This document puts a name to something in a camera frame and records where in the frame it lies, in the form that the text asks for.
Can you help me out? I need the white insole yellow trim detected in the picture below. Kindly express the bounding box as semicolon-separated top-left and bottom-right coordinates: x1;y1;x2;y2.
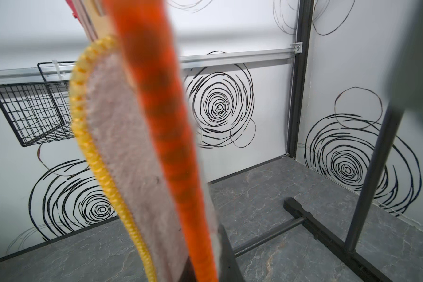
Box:
69;36;196;282

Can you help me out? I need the red clothespin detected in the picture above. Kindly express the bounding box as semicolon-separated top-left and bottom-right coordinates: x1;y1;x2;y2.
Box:
65;0;78;19

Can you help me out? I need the black wire wall basket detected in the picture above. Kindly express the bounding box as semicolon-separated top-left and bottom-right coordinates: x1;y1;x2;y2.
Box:
0;60;75;147

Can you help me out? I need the aluminium wall rail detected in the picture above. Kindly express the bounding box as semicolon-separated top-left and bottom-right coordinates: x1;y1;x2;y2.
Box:
0;42;303;89

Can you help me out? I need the black metal clothes rack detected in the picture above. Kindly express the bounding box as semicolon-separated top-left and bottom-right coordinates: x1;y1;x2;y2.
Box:
232;103;406;282

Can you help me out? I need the black corner frame post right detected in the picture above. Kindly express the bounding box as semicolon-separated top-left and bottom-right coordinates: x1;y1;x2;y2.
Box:
286;0;314;159

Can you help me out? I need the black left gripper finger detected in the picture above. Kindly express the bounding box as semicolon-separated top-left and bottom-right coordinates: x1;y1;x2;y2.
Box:
218;224;244;282

